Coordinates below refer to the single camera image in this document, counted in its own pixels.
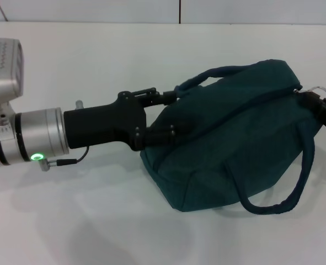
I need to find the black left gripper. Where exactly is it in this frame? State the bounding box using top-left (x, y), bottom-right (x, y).
top-left (63, 87), bottom-right (193, 151)

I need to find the silver zipper pull ring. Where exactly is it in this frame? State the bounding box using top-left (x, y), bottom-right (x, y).
top-left (293, 86), bottom-right (326, 100)

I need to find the dark teal insulated lunch bag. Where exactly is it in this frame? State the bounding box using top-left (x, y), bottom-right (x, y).
top-left (140, 59), bottom-right (317, 215)

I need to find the left arm connector cable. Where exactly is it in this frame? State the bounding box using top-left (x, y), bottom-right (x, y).
top-left (40, 100), bottom-right (90, 172)

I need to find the silver head camera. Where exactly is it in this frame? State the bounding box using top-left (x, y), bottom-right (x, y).
top-left (0, 38), bottom-right (24, 130)

